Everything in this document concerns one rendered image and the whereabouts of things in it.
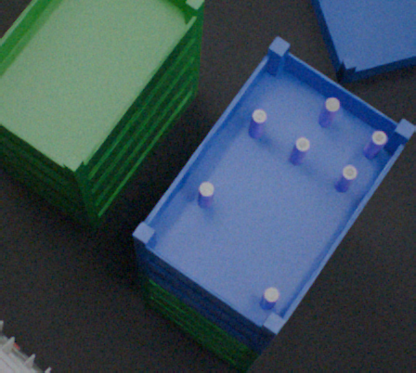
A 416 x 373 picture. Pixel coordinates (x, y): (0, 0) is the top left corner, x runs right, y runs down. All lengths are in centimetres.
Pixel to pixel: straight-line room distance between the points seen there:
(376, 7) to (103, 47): 59
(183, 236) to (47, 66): 37
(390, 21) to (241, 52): 27
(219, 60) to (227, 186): 60
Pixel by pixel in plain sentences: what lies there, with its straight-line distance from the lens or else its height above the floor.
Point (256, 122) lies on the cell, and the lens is 132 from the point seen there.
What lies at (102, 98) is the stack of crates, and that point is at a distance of 157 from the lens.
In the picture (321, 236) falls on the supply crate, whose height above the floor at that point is 48.
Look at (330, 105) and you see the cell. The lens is 134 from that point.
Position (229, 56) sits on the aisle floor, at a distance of 194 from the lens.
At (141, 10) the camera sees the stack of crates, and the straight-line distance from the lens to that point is 161.
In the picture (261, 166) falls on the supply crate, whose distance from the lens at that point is 137.
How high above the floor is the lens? 181
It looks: 75 degrees down
